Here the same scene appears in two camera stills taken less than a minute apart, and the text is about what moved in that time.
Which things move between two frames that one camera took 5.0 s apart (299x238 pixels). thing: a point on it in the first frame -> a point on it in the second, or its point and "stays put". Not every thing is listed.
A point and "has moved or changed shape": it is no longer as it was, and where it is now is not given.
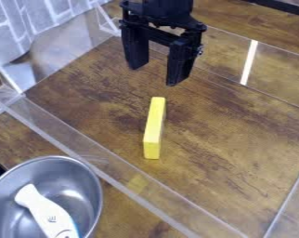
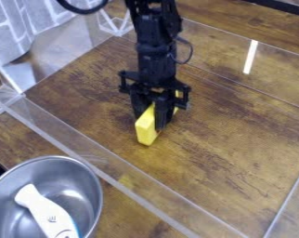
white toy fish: [47, 212] stays put
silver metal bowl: [65, 180] stays put
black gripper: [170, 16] -> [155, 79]
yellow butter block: [150, 140] has moved or changed shape
